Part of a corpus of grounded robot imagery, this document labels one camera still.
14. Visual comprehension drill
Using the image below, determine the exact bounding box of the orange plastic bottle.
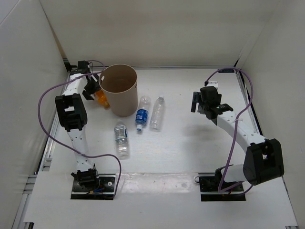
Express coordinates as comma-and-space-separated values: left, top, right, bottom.
95, 90, 110, 108

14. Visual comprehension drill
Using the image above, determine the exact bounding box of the clear unlabelled plastic bottle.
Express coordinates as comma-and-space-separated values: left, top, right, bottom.
150, 95, 165, 132

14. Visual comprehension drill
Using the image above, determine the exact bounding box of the blue label plastic bottle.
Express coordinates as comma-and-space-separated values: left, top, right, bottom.
135, 96, 151, 132

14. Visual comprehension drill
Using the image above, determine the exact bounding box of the clear white-label plastic bottle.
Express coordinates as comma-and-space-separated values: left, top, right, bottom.
114, 120, 130, 160

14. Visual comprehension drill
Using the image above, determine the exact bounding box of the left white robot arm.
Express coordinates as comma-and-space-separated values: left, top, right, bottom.
55, 61, 101, 191

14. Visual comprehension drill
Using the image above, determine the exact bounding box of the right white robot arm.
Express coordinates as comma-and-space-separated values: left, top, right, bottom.
191, 86, 285, 192

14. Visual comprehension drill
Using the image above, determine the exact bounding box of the brown cylindrical bin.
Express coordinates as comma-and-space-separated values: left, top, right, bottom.
99, 64, 138, 117

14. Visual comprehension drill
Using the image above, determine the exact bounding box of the right blue corner label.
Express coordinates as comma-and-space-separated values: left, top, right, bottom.
218, 69, 234, 73

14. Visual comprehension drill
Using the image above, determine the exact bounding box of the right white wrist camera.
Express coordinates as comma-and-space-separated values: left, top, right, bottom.
204, 81, 219, 89

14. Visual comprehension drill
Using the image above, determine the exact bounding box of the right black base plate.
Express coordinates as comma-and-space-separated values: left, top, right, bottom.
194, 173, 246, 202

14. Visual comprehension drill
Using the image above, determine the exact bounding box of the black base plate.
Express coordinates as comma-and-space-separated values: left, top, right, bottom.
70, 174, 116, 200
194, 173, 246, 202

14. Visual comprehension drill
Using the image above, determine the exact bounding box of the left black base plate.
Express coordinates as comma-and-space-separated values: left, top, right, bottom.
70, 174, 116, 200

